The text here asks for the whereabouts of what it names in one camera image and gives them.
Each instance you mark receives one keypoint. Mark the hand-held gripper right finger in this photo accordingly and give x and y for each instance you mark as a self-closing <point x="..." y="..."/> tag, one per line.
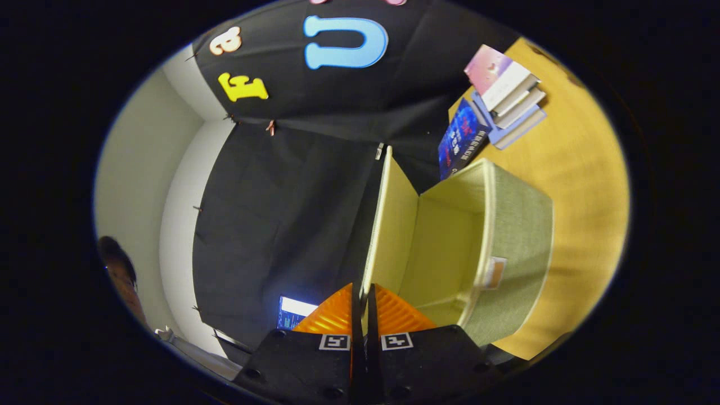
<point x="371" y="360"/>

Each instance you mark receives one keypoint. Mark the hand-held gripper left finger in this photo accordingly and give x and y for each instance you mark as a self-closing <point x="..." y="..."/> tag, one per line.
<point x="356" y="360"/>

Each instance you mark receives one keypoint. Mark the green fabric storage box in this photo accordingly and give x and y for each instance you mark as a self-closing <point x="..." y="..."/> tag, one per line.
<point x="517" y="225"/>

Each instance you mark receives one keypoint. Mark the computer monitor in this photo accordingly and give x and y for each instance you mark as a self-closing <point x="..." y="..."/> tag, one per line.
<point x="292" y="315"/>

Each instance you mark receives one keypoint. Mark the silver metal clip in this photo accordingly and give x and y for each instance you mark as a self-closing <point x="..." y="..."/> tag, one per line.
<point x="379" y="151"/>

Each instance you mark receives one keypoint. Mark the dark blue book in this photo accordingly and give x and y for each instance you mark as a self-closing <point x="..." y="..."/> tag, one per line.
<point x="461" y="140"/>

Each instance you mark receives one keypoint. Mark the pink clip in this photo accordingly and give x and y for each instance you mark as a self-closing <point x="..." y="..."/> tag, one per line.
<point x="271" y="127"/>

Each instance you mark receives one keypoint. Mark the dark reddish object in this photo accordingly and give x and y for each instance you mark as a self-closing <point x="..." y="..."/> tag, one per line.
<point x="121" y="275"/>

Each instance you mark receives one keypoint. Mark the grey cover book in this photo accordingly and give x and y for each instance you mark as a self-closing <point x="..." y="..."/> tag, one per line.
<point x="529" y="111"/>
<point x="523" y="98"/>

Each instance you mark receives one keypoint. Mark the pink cover book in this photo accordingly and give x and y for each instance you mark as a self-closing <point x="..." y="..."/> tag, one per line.
<point x="486" y="67"/>

